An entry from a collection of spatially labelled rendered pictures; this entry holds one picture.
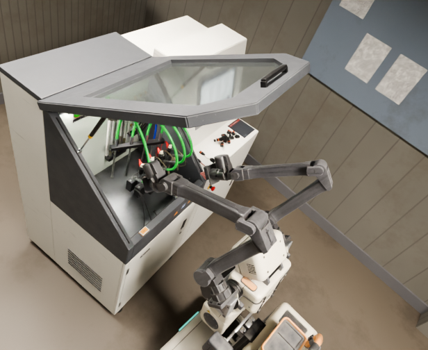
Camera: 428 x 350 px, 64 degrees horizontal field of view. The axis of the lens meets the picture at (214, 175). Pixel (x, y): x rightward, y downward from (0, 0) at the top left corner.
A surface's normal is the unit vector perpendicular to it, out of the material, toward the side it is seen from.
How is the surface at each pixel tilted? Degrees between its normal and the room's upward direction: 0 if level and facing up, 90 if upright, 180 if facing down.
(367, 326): 0
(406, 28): 90
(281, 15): 90
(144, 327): 0
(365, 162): 90
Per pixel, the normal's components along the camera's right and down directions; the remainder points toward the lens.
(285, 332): 0.29, -0.65
